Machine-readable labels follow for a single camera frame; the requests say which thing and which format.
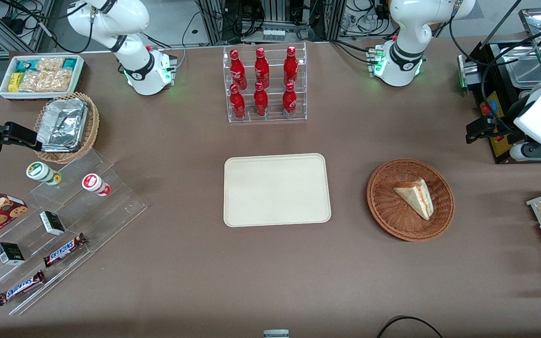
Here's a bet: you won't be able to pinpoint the red cola bottle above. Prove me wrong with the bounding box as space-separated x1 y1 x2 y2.
229 84 247 120
253 82 270 117
283 46 299 88
229 49 248 90
254 47 271 89
282 83 298 118

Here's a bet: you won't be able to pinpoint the small black carton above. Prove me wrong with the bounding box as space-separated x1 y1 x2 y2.
0 242 26 266
39 210 66 236

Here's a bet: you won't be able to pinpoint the large clear cracker bag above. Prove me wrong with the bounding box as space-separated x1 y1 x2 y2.
18 69 73 93

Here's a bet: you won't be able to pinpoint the black floor cable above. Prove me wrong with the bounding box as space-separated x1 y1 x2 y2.
376 315 445 338

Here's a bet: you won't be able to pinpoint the stacked aluminium foil trays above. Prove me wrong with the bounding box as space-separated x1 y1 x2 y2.
36 98 89 153

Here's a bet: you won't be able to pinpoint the clear acrylic stepped shelf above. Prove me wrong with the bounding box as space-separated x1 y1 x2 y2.
0 150 148 316

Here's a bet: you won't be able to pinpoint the green-lid drink cup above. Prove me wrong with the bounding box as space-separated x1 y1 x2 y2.
26 161 62 186

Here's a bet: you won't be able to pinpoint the light woven wicker basket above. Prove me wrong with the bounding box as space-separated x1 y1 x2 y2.
33 92 100 164

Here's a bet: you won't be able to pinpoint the beige plastic serving tray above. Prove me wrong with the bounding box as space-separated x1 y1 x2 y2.
223 153 332 228

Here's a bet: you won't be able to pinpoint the Snickers chocolate bar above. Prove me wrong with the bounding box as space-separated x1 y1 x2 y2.
0 270 46 307
43 233 87 268

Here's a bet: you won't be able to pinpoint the aluminium frame with cables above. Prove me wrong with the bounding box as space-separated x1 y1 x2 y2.
0 0 56 54

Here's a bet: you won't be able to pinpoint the clear acrylic bottle rack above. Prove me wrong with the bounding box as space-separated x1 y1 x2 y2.
222 42 308 124

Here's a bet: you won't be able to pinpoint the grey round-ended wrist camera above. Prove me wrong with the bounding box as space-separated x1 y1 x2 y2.
509 142 541 163

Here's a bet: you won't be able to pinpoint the triangular sandwich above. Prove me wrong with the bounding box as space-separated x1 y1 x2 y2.
394 178 435 221

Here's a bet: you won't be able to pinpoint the white rectangular snack bin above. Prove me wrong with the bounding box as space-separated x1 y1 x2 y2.
0 54 85 101

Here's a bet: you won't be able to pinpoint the small clear cracker bag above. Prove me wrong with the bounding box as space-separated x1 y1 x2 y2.
36 56 66 72

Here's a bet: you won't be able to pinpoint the equipment rack with cables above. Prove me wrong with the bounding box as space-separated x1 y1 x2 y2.
194 0 347 44

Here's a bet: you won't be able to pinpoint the black hot food warmer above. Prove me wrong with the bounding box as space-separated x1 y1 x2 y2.
457 7 541 165

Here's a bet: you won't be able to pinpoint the steel warmer pan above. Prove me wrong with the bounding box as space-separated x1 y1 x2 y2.
501 45 541 90

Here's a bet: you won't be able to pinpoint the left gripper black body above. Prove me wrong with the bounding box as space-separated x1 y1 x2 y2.
486 115 526 144

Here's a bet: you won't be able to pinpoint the red-lid drink cup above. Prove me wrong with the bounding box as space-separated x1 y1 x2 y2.
81 173 112 197

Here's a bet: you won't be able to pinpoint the brown round wicker basket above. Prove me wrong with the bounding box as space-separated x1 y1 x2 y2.
366 158 455 242

